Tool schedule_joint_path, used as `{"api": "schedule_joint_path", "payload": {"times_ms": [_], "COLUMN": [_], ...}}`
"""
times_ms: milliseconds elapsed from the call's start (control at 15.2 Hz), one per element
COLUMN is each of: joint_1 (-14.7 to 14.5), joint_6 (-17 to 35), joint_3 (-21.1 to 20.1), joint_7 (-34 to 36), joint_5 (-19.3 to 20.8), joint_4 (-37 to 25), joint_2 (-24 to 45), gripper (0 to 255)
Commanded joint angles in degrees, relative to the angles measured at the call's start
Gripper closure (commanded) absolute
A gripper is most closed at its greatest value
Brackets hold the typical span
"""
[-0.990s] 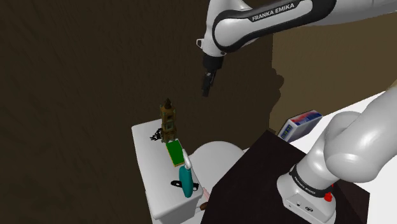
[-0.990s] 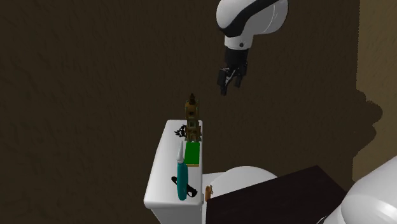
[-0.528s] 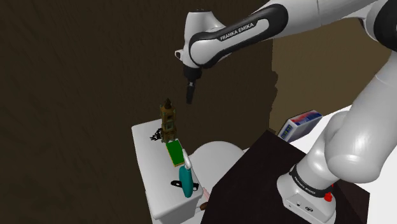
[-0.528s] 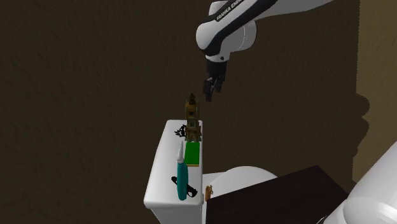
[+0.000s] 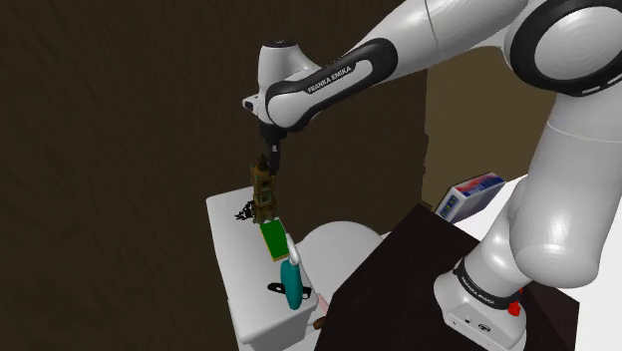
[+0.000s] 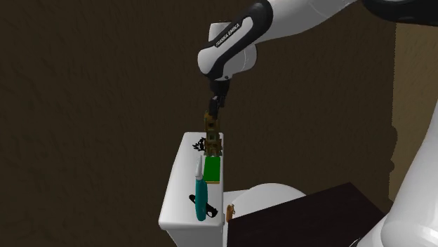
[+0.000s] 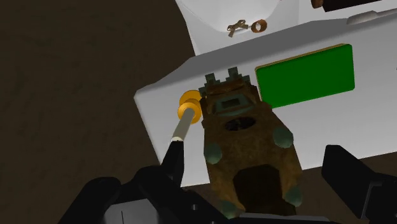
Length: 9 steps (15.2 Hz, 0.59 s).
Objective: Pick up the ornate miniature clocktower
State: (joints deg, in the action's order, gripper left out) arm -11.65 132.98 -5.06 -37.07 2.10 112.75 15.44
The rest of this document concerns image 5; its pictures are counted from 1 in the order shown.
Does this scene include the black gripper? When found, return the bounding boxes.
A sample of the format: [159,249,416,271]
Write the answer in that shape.
[258,121,289,176]

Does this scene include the brown green tower figure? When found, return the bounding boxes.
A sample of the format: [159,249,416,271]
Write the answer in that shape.
[249,154,279,225]

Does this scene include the small black figure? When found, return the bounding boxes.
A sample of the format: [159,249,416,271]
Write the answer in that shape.
[234,200,257,222]

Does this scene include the green flat box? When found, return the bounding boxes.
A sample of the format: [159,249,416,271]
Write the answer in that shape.
[259,217,291,262]

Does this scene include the white toilet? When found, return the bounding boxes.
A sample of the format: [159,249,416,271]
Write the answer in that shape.
[205,187,386,351]

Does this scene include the black glasses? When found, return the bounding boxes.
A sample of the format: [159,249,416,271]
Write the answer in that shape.
[266,281,313,299]

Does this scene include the teal bottle with white top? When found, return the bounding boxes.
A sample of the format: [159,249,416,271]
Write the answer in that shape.
[279,232,304,311]

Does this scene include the dark robot stand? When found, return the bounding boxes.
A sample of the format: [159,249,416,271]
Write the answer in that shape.
[313,202,581,351]

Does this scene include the blue red white box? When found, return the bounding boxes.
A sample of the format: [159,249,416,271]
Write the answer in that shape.
[434,172,507,224]

